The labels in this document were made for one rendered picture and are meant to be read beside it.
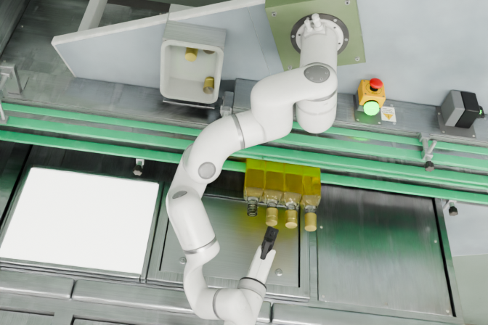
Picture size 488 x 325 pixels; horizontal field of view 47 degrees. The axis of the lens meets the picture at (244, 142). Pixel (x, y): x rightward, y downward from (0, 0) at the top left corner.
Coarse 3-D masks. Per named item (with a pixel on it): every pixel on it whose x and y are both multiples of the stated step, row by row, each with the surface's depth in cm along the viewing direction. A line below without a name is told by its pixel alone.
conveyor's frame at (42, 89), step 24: (0, 72) 174; (24, 72) 175; (24, 96) 169; (48, 96) 170; (72, 96) 171; (96, 96) 173; (120, 96) 174; (144, 96) 175; (240, 96) 168; (168, 120) 171; (192, 120) 172; (336, 120) 167; (384, 120) 169; (408, 120) 171; (432, 120) 172; (480, 120) 175; (480, 144) 170
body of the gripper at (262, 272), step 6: (258, 252) 147; (270, 252) 148; (258, 258) 146; (270, 258) 147; (252, 264) 146; (258, 264) 145; (264, 264) 145; (270, 264) 146; (252, 270) 144; (258, 270) 144; (264, 270) 145; (246, 276) 145; (252, 276) 144; (258, 276) 143; (264, 276) 144; (264, 282) 145
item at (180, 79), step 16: (176, 48) 163; (208, 48) 153; (160, 64) 158; (176, 64) 168; (192, 64) 167; (208, 64) 167; (160, 80) 163; (176, 80) 172; (192, 80) 172; (176, 96) 168; (192, 96) 169; (208, 96) 170
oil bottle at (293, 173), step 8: (288, 168) 169; (296, 168) 169; (288, 176) 167; (296, 176) 167; (288, 184) 165; (296, 184) 165; (288, 192) 163; (296, 192) 164; (288, 200) 163; (296, 200) 163
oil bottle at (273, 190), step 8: (272, 168) 168; (280, 168) 168; (264, 176) 167; (272, 176) 166; (280, 176) 167; (264, 184) 165; (272, 184) 164; (280, 184) 165; (264, 192) 163; (272, 192) 163; (280, 192) 163; (264, 200) 164; (280, 200) 164
